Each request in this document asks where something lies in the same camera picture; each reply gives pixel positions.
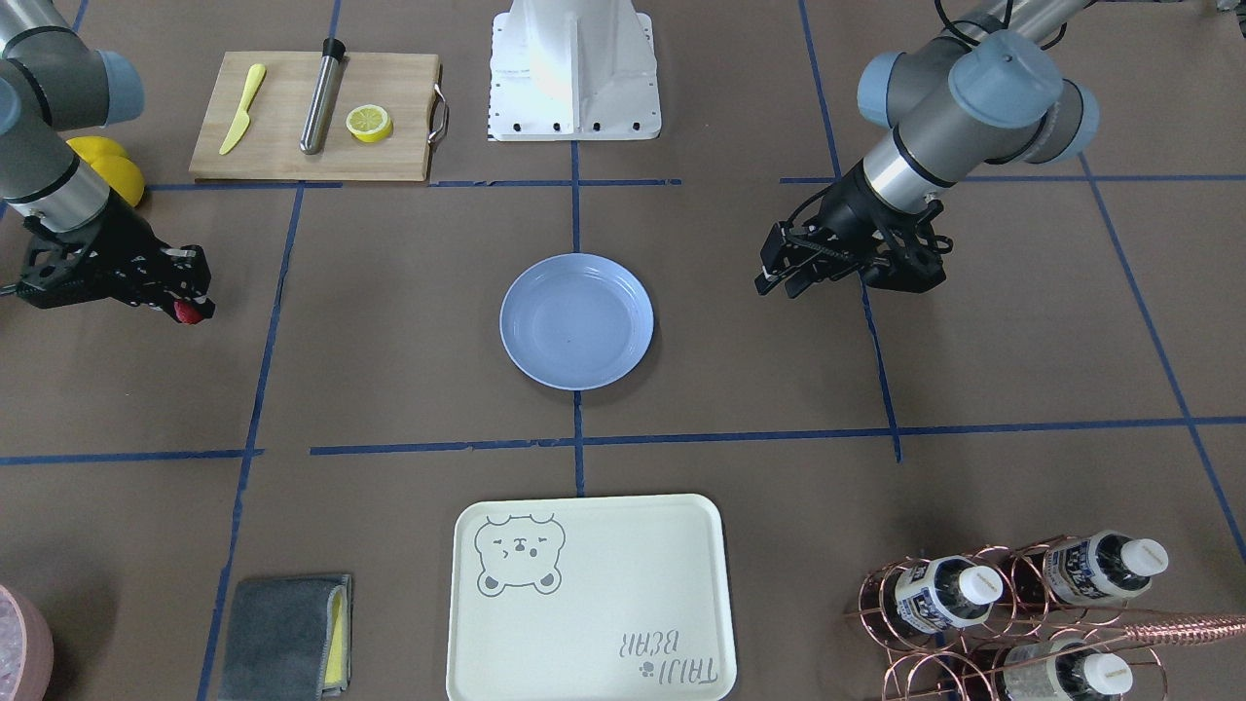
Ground steel black-capped rod tool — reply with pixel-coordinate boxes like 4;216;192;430
299;37;346;156

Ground cream bear serving tray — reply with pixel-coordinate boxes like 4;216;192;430
446;494;738;700

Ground wooden cutting board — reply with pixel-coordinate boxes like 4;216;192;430
188;51;444;183

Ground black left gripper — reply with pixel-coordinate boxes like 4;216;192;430
753;164;951;298

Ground copper wire bottle rack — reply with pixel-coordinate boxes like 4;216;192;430
841;535;1244;700

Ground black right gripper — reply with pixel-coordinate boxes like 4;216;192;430
17;194;216;322

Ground light blue round plate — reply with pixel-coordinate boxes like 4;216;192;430
498;253;657;391

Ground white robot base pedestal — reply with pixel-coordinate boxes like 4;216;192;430
487;1;663;142

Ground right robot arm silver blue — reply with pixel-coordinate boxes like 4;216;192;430
1;1;216;324

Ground half lemon slice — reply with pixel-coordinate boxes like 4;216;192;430
346;105;392;143

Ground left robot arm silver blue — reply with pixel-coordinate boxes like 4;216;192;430
753;1;1100;298

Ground dark drink bottle white cap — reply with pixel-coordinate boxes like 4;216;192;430
1040;530;1170;608

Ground red strawberry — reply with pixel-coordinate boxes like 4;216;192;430
173;299;204;325

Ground yellow lemon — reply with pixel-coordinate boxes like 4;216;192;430
90;154;147;207
66;136;130;164

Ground yellow plastic knife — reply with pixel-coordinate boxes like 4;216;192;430
218;64;267;156

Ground grey yellow sponge cloth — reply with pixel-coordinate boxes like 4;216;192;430
217;572;354;700

